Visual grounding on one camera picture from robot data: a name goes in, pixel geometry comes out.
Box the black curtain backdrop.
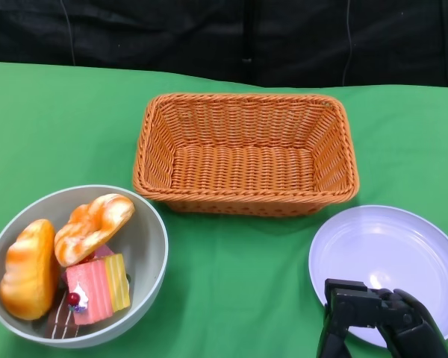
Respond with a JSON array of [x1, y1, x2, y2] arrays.
[[0, 0, 448, 90]]

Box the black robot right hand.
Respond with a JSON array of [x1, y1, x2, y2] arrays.
[[315, 277, 448, 358]]

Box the green tablecloth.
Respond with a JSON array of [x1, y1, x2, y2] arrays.
[[0, 60, 448, 358]]

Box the long orange-white bread loaf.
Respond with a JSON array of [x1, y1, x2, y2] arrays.
[[0, 219, 60, 321]]

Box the twisted orange-white ring bread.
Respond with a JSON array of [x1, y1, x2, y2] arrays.
[[54, 193, 136, 268]]

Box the pink and yellow layered cake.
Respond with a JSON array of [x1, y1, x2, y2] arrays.
[[61, 253, 131, 326]]

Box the orange wicker basket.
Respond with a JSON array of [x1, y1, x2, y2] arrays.
[[132, 92, 361, 216]]

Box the grey-green bowl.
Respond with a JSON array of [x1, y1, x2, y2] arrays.
[[0, 183, 169, 350]]

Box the small pink cherry cake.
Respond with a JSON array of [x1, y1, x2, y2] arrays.
[[93, 244, 116, 262]]

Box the thin white hanging cord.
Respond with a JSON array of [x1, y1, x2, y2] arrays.
[[59, 0, 76, 66], [341, 0, 355, 87]]

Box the chocolate cake slice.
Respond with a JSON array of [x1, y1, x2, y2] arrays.
[[43, 286, 81, 339]]

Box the pale lavender plate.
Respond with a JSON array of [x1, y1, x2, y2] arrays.
[[308, 204, 448, 350]]

